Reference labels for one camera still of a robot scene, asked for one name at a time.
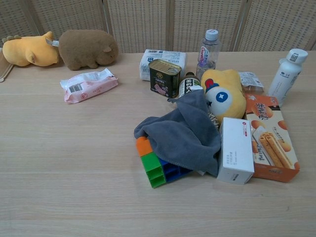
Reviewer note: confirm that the grey microfibre cloth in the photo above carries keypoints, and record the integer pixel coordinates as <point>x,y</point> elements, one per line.
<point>185,133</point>

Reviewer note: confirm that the orange toy block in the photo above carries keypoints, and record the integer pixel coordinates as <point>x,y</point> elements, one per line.
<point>144,146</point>

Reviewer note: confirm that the dark green luncheon meat can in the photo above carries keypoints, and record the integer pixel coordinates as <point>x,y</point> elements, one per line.
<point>164,80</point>

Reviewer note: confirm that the dark tea drink bottle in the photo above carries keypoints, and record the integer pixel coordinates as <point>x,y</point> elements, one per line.
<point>188,85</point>

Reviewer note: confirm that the green toy block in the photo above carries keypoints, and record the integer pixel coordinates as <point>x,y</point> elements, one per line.
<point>153,170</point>

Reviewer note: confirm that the white tissue pack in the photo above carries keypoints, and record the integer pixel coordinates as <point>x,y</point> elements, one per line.
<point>160,59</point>

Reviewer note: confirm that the yellow star-eyed plush toy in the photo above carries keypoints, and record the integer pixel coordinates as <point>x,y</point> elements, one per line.
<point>225,97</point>

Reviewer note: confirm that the pink white snack packet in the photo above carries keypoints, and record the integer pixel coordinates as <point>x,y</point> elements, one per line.
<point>89,86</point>

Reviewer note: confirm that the clear water bottle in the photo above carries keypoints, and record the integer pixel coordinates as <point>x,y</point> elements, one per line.
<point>208,55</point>

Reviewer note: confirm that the white cardboard box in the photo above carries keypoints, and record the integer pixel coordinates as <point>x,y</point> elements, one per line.
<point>237,151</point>

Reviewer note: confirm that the beige folding screen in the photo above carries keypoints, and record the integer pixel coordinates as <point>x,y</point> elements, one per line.
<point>158,24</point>

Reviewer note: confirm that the clear wrapped bread packet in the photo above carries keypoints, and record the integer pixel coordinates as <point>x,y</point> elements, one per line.
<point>251,82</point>

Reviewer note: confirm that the brown capybara plush toy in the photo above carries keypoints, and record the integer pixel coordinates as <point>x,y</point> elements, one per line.
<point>86,48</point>

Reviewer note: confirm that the orange egg roll box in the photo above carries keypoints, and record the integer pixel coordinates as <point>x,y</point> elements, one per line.
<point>271,138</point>

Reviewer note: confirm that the white yogurt bottle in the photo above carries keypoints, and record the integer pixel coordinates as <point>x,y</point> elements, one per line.
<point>286,74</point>

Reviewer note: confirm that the yellow dinosaur plush toy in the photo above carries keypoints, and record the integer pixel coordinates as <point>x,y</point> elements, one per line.
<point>27,53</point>

